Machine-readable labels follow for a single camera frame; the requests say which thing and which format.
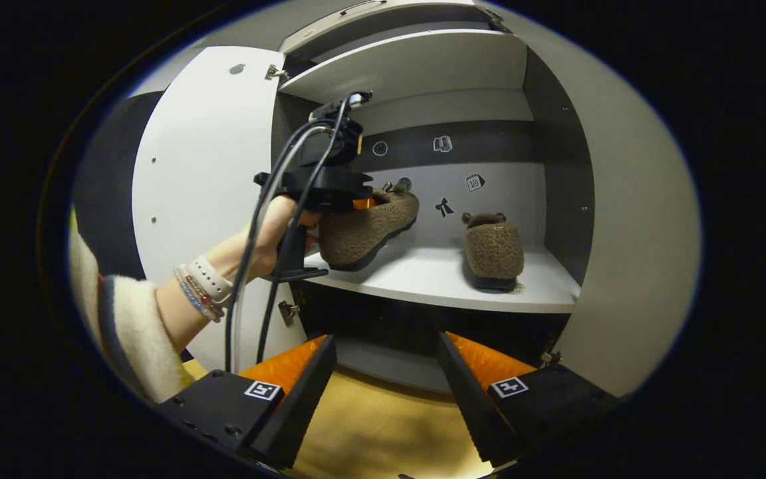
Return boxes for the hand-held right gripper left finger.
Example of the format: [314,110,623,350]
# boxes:
[157,335,338,468]

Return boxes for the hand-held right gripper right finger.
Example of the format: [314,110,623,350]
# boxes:
[436,331,623,466]

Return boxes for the brown fuzzy shoe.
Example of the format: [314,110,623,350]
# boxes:
[319,180,420,272]
[461,212,525,292]

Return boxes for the white shoe cabinet door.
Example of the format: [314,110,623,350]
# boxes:
[132,45,307,373]
[476,0,702,399]

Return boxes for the white shoe cabinet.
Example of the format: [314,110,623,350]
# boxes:
[132,0,702,400]

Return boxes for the white cabinet shelf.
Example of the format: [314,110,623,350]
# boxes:
[303,243,581,315]
[279,29,530,105]

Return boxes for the beige cabinet drawer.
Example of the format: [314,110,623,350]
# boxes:
[280,0,477,54]

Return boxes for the white watch band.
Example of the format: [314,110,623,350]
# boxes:
[187,255,234,303]

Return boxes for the black backdrop cloth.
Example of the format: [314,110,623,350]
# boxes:
[70,91,164,280]

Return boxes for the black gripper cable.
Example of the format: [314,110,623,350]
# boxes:
[255,96,354,365]

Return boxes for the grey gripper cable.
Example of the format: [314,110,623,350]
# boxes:
[223,123,330,373]

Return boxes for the beaded bracelets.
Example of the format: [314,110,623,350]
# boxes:
[174,266,225,323]

